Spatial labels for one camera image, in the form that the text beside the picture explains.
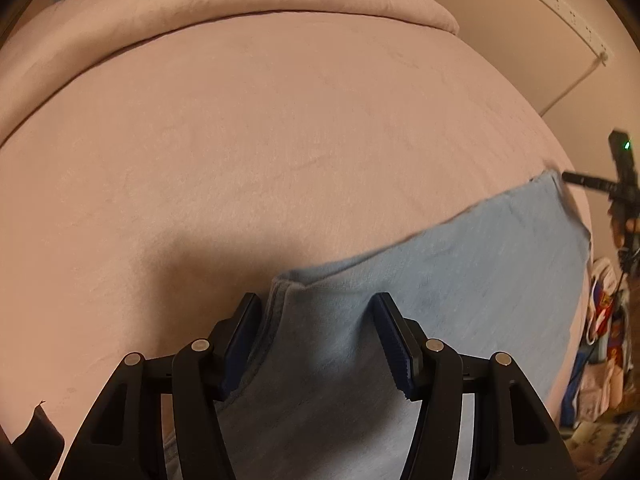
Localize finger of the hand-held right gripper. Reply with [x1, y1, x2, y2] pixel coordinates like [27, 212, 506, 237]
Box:
[562, 171, 622, 195]

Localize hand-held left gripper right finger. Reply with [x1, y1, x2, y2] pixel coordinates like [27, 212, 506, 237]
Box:
[372, 292, 578, 480]

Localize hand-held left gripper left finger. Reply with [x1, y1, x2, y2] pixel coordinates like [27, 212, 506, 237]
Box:
[60, 292, 263, 480]

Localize light blue denim pants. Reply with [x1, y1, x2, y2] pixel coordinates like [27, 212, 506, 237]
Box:
[162, 170, 592, 480]

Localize pile of colourful bags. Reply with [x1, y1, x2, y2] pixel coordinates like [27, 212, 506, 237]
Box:
[560, 257, 640, 467]

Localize pink duvet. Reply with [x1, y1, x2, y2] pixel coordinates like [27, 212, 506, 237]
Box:
[0, 0, 460, 147]

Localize white wall power strip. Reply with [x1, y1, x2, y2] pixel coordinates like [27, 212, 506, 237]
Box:
[527, 0, 614, 67]

